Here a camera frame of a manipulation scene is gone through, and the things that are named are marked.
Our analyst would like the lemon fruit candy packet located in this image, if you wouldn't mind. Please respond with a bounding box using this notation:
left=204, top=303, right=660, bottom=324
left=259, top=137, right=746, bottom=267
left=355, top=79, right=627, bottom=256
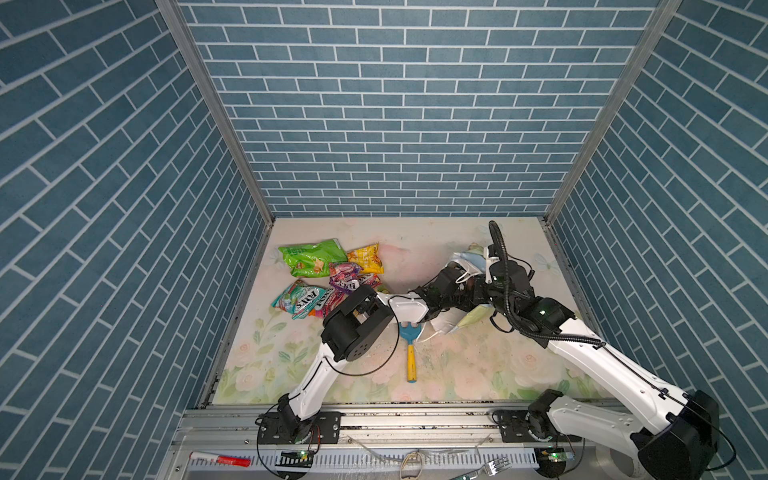
left=309, top=274, right=389, bottom=318

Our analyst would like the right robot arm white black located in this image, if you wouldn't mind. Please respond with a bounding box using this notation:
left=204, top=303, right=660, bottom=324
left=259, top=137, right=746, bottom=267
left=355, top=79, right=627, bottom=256
left=479, top=257, right=724, bottom=479

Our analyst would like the red handled tool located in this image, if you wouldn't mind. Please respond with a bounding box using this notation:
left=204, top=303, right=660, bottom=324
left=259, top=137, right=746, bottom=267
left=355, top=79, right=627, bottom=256
left=189, top=451, right=252, bottom=468

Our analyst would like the blue yellow toy rake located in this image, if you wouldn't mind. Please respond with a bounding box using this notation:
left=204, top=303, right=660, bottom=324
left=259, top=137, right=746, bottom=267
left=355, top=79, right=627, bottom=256
left=399, top=322, right=422, bottom=383

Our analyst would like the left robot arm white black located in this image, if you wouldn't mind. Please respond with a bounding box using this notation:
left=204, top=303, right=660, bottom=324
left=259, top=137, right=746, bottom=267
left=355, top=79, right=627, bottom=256
left=260, top=260, right=481, bottom=444

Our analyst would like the purple berry candy packet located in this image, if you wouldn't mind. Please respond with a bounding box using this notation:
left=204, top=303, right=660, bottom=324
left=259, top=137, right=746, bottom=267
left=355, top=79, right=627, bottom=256
left=329, top=262, right=362, bottom=294

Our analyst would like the white slotted cable duct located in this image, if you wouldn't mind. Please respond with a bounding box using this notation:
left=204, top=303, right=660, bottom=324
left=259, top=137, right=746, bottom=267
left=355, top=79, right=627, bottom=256
left=261, top=448, right=539, bottom=473

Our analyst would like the green chips bag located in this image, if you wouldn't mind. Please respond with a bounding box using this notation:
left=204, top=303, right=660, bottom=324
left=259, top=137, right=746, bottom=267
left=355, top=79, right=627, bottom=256
left=278, top=239, right=347, bottom=278

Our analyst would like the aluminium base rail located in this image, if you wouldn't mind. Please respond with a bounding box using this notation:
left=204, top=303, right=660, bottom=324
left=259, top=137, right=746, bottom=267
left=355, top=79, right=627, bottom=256
left=173, top=403, right=661, bottom=448

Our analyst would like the yellow corn chips packet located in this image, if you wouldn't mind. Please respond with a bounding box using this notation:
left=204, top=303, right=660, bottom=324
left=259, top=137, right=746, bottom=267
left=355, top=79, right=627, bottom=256
left=347, top=243, right=385, bottom=274

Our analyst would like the beige cord loop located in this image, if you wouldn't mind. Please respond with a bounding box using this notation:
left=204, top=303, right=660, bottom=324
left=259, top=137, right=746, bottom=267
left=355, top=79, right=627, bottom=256
left=398, top=451, right=426, bottom=480

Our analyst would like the illustrated paper gift bag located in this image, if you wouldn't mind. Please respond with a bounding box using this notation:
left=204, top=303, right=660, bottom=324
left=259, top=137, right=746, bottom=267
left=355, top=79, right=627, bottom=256
left=416, top=244, right=494, bottom=335

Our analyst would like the teal red snack packet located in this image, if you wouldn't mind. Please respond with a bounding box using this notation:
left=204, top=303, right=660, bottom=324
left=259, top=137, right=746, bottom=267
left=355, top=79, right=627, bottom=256
left=271, top=279, right=327, bottom=319

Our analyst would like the metal fork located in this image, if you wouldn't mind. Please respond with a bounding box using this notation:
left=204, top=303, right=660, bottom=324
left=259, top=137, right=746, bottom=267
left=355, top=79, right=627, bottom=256
left=451, top=457, right=511, bottom=480

